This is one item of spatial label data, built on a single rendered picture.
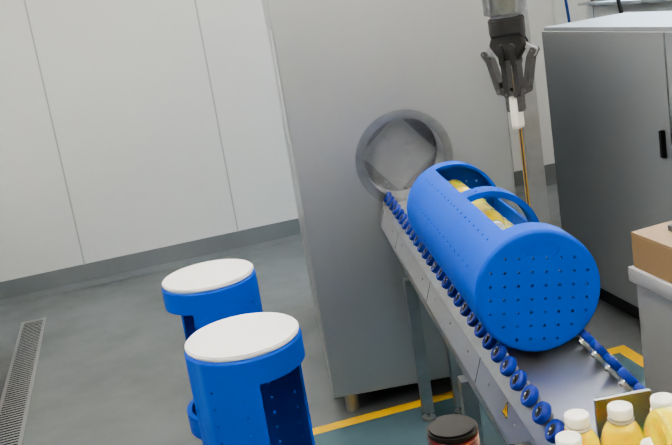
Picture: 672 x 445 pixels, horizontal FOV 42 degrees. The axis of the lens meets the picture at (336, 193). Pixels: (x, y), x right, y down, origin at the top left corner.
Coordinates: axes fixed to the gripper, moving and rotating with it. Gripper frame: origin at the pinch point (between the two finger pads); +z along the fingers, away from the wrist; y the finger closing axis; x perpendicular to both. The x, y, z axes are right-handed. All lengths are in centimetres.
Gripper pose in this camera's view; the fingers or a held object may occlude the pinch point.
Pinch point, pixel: (516, 111)
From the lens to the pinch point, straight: 193.1
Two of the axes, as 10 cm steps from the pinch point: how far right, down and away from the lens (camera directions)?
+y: -7.7, -0.2, 6.4
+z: 1.6, 9.6, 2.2
